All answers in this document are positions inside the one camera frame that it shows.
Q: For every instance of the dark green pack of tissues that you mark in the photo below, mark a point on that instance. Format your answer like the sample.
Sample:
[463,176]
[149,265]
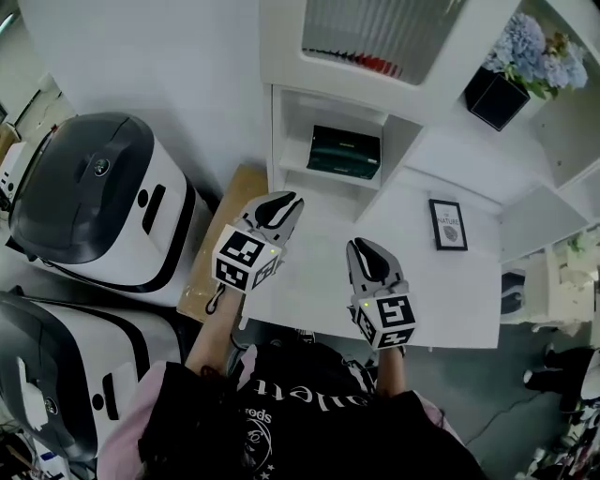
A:
[344,152]

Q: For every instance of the person's left forearm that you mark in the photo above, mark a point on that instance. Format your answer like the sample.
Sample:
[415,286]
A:
[218,337]

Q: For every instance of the blue hydrangea flowers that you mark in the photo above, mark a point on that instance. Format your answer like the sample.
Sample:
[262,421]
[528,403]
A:
[525,47]

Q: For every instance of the person's right forearm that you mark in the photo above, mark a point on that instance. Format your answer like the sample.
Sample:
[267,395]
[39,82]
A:
[390,372]

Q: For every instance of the brown cardboard sheet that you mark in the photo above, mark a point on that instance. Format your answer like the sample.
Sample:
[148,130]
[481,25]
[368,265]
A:
[211,262]

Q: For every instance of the black framed leaf picture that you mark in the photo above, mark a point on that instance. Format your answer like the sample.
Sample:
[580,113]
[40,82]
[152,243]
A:
[448,225]

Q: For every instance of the black and pink printed shirt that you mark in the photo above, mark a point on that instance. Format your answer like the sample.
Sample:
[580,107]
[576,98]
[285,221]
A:
[300,422]

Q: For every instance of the ribbed glass panel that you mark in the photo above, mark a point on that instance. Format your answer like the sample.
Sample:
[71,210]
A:
[375,33]

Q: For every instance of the white flower bunch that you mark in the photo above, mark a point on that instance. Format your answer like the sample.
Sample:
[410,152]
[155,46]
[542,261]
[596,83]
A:
[583,246]

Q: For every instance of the white and black robot machine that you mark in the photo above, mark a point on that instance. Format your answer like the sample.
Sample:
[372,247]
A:
[65,370]
[94,197]

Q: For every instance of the black square flower pot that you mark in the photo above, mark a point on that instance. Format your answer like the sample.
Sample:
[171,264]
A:
[496,98]

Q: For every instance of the small white box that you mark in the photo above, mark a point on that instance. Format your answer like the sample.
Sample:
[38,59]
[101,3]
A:
[11,166]

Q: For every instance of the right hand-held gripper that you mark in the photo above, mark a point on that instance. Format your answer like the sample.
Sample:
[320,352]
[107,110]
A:
[386,319]

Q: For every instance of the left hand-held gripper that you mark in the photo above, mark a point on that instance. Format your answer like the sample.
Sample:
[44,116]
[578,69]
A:
[244,262]

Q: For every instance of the white shelf unit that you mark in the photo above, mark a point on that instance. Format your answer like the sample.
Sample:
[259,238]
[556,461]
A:
[422,281]

